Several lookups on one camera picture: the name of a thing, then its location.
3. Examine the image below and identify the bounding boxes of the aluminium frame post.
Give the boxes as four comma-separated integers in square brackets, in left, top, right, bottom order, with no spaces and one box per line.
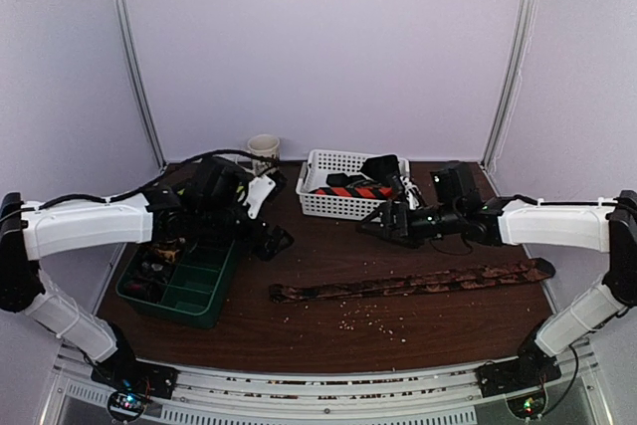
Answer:
[481,0,536,171]
[113,0,166,171]

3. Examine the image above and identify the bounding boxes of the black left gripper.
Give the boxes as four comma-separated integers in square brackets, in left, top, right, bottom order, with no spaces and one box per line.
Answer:
[197,203,294,260]

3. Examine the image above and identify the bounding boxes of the dark red patterned tie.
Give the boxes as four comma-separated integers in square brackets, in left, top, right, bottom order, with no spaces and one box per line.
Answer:
[268,258,555,304]

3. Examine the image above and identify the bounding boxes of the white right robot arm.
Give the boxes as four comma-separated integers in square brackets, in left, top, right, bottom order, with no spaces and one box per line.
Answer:
[357,190,636,387]

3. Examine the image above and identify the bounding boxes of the left aluminium frame post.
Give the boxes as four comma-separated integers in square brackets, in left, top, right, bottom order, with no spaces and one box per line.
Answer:
[113,0,166,171]

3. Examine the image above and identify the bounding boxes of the white perforated plastic basket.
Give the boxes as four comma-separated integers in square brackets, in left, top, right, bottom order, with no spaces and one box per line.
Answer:
[296,149,383,221]

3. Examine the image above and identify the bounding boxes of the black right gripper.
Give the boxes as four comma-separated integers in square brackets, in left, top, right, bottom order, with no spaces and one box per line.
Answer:
[355,201,461,250]

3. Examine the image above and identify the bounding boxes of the rolled tie in tray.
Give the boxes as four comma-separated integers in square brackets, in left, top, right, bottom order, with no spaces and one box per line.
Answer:
[148,241,185,264]

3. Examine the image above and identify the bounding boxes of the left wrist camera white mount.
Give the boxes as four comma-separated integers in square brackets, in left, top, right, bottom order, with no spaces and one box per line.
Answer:
[243,176,276,220]

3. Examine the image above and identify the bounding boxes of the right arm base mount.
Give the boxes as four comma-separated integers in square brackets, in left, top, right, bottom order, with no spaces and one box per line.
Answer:
[476,356,562,421]

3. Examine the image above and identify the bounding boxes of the green compartment tray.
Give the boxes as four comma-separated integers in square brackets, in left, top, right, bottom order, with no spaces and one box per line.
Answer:
[115,240,241,329]

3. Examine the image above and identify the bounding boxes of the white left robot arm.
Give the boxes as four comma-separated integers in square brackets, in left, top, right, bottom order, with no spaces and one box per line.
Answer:
[1,187,294,389]

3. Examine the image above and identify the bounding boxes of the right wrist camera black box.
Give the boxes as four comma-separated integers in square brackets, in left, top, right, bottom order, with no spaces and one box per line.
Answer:
[430,161,482,211]

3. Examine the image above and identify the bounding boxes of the cream patterned mug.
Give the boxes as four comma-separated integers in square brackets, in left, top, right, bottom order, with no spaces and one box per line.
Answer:
[232,133,281,176]

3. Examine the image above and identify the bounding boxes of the orange navy striped tie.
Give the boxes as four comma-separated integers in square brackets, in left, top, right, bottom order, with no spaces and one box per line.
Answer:
[311,187,392,200]

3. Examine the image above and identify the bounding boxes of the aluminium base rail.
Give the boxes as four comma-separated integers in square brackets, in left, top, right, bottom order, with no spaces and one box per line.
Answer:
[39,337,613,425]

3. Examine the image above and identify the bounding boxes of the right aluminium frame post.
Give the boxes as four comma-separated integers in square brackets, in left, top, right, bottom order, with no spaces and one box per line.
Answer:
[481,0,536,171]

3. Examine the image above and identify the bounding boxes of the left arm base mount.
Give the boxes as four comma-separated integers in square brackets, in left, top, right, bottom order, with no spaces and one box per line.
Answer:
[91,361,178,423]

